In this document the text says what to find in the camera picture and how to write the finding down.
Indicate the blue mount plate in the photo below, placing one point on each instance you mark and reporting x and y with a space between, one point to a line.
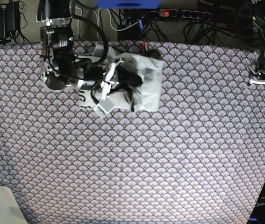
128 4

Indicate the black power strip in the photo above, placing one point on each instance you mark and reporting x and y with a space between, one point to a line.
185 14

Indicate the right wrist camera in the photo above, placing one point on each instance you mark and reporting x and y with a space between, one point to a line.
104 107

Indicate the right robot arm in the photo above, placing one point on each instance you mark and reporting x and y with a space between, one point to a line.
62 67

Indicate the black power adapter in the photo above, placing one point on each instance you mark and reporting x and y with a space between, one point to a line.
9 20

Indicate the light grey T-shirt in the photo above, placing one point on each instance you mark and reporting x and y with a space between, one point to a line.
143 98

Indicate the black box under table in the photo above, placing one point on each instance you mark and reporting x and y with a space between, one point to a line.
132 34

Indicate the red black clamp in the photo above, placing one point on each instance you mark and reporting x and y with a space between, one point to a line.
145 48

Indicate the fan-patterned grey tablecloth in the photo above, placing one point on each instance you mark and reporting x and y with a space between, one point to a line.
199 159

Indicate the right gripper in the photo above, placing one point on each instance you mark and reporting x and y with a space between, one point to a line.
103 80

